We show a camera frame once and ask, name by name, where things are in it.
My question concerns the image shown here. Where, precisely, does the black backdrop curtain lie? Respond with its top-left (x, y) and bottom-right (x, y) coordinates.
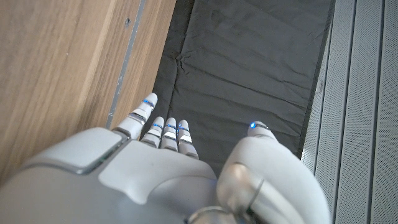
top-left (141, 0), bottom-right (336, 177)

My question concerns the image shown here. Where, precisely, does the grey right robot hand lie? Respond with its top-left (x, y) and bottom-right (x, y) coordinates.
top-left (0, 92), bottom-right (332, 224)

